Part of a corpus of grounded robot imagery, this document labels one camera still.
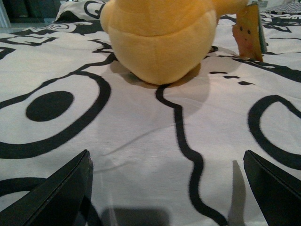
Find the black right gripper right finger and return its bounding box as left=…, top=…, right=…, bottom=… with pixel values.
left=243, top=150, right=301, bottom=226

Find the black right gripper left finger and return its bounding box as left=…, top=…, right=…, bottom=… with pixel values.
left=0, top=150, right=93, bottom=226

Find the yellow plush dinosaur toy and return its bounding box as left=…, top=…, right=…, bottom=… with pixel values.
left=100, top=0, right=247, bottom=85

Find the black and white bedsheet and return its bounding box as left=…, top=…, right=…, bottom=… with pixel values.
left=0, top=0, right=301, bottom=226

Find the yellow cardboard hang tag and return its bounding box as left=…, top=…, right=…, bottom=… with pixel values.
left=232, top=1, right=267, bottom=62

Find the striped pillow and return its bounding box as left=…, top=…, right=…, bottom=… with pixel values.
left=262, top=1, right=301, bottom=15

